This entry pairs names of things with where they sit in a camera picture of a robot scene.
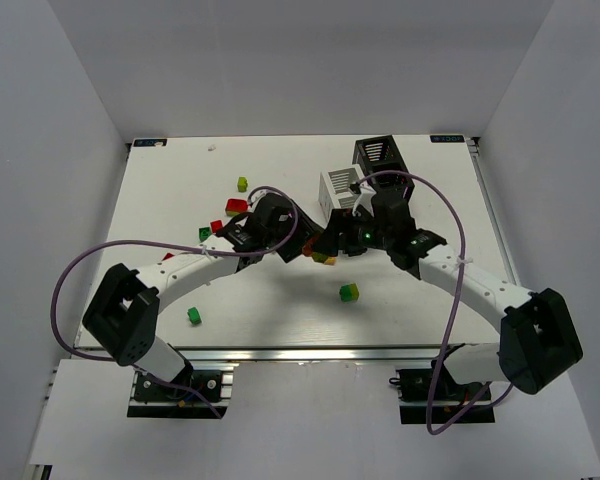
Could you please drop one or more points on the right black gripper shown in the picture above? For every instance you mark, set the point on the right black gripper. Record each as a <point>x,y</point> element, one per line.
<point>338,233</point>

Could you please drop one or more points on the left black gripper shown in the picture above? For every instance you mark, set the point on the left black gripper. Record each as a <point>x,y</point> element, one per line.
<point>290,240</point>

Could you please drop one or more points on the flower lego piece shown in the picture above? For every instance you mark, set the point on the flower lego piece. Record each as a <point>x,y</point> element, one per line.
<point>323,259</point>

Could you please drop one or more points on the green lime lego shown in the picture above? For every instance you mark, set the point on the green lime lego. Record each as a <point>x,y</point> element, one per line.
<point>349,293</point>

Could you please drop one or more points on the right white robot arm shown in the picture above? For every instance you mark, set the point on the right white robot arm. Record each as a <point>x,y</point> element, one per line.
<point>537,338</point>

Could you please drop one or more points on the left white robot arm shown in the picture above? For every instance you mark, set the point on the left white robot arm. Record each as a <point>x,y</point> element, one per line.
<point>123,314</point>

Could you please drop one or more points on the white slotted container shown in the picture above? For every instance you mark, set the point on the white slotted container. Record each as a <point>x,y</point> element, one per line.
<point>334,190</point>

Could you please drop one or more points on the red lime rounded lego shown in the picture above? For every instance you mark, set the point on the red lime rounded lego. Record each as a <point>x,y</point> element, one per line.
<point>236,206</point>

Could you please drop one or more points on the lime small lego brick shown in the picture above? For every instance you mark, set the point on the lime small lego brick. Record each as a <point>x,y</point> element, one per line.
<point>242,184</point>

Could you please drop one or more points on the black slotted container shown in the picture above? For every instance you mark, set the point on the black slotted container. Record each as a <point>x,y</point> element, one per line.
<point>378,155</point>

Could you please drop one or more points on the green square lego brick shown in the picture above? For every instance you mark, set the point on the green square lego brick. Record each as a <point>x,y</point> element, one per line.
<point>204,233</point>

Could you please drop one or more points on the small green lego brick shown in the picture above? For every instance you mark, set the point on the small green lego brick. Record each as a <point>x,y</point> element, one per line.
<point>194,316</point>

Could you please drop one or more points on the right blue label sticker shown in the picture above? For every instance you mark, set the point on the right blue label sticker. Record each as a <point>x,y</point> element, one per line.
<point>447,138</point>

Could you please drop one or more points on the blue label sticker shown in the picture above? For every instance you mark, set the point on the blue label sticker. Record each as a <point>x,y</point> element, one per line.
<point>447,138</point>
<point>149,143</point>

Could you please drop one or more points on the left blue label sticker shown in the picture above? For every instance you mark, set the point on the left blue label sticker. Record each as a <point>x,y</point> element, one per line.
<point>149,143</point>

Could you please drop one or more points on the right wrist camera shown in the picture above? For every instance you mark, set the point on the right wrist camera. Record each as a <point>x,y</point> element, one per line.
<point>363,193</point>

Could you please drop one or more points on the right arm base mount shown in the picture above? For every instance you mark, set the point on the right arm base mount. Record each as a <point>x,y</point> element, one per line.
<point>412,387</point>

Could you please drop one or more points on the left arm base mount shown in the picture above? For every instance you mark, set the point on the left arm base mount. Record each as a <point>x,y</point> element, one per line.
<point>206,395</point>

